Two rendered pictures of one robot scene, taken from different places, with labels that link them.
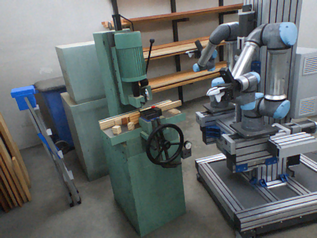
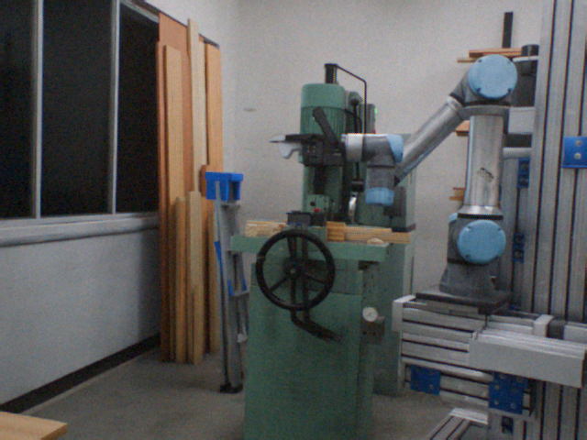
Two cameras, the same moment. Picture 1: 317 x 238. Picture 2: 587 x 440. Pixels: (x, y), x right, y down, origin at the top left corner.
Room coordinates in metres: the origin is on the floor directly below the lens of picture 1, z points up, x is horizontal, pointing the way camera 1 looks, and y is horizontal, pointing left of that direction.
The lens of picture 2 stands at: (-0.08, -1.40, 1.11)
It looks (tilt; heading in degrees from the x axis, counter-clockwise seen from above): 3 degrees down; 42
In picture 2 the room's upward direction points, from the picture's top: 3 degrees clockwise
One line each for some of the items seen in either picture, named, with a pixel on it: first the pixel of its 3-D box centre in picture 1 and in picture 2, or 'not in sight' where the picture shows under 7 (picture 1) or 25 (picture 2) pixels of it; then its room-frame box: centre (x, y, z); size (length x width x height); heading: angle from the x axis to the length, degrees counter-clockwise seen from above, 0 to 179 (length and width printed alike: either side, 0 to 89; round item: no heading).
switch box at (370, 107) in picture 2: not in sight; (367, 123); (2.11, 0.16, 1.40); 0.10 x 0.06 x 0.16; 28
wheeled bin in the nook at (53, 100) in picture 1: (66, 113); not in sight; (3.36, 1.26, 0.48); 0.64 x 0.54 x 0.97; 118
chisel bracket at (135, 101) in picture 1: (137, 101); (319, 205); (1.78, 0.14, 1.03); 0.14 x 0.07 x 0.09; 28
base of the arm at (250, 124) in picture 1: (253, 120); (466, 275); (1.54, -0.63, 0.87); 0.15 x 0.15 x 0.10
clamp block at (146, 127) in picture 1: (152, 123); (304, 236); (1.59, 0.05, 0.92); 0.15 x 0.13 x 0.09; 118
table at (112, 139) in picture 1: (147, 125); (309, 247); (1.66, 0.09, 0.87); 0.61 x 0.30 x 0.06; 118
